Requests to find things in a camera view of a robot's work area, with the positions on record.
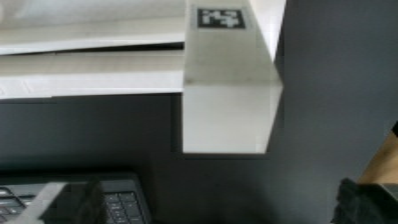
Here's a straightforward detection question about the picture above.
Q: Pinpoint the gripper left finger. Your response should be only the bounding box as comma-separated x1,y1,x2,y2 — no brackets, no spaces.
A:
6,182,70,224

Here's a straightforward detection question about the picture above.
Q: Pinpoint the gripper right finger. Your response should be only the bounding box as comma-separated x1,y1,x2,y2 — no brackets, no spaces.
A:
380,183,398,200

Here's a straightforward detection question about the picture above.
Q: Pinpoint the white desk top tray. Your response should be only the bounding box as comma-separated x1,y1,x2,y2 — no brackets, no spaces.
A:
0,0,287,55

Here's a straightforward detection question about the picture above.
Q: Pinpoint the white U-shaped fence wall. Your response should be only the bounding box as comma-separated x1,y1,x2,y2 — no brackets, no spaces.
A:
0,51,182,99

